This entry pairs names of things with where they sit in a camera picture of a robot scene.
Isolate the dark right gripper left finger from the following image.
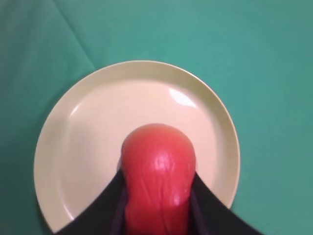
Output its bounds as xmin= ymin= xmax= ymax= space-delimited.
xmin=55 ymin=170 xmax=127 ymax=235

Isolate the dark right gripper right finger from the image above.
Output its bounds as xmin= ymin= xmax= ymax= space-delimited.
xmin=190 ymin=174 xmax=259 ymax=235

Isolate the red-topped bread bun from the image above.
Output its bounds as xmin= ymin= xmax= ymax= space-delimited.
xmin=121 ymin=124 xmax=196 ymax=235

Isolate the pale yellow round plate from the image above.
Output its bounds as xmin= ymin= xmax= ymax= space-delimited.
xmin=34 ymin=60 xmax=240 ymax=232

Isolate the green table cloth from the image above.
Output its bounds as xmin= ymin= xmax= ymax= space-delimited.
xmin=0 ymin=0 xmax=313 ymax=235

